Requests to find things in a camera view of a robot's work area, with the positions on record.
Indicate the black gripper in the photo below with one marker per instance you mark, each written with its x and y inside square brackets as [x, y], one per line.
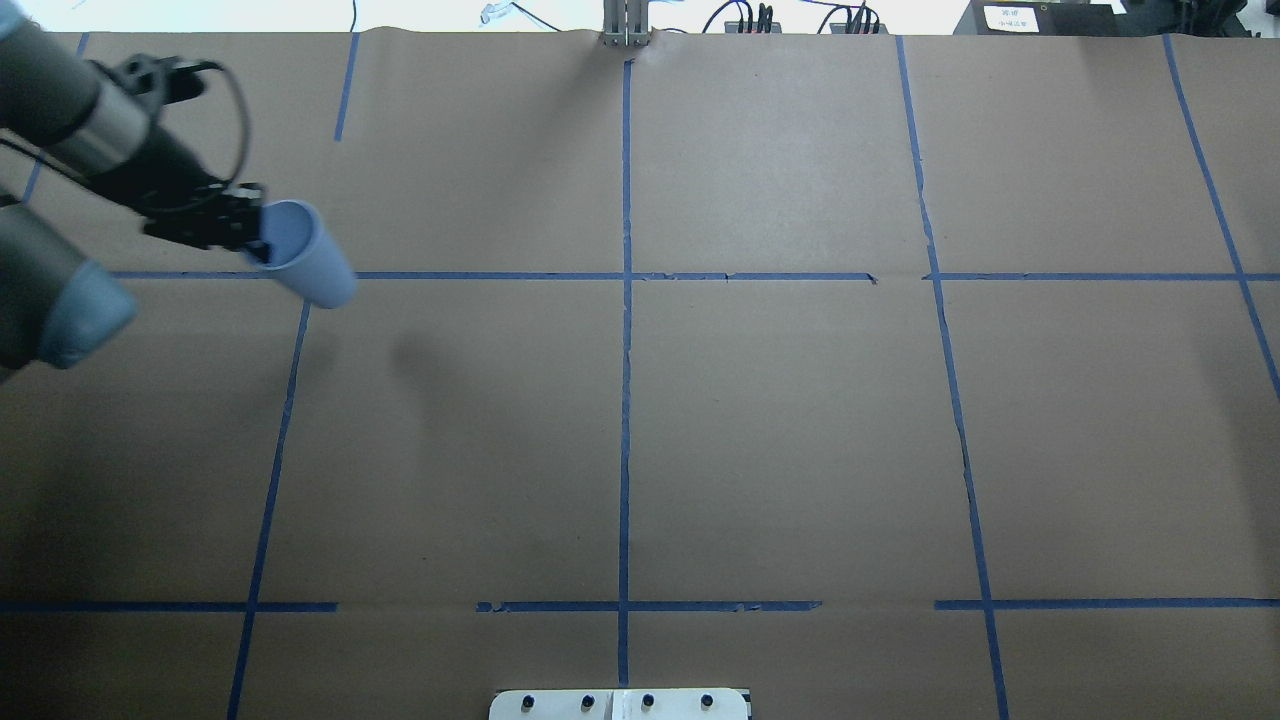
[163, 177]

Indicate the blue ribbed cup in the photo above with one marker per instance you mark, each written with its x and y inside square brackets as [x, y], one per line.
[295, 249]

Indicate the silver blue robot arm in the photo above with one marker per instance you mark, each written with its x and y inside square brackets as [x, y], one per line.
[100, 128]

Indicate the upper orange black connector box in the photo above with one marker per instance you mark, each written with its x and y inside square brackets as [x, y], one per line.
[755, 19]

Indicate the brown paper table cover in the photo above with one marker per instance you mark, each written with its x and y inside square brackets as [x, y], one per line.
[700, 400]

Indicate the black labelled power box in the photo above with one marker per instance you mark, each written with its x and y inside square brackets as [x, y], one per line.
[1038, 18]

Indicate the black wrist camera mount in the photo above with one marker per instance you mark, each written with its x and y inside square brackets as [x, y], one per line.
[159, 80]

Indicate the aluminium frame post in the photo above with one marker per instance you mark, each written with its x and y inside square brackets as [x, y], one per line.
[626, 23]

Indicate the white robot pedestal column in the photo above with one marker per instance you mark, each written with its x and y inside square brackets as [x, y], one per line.
[623, 703]

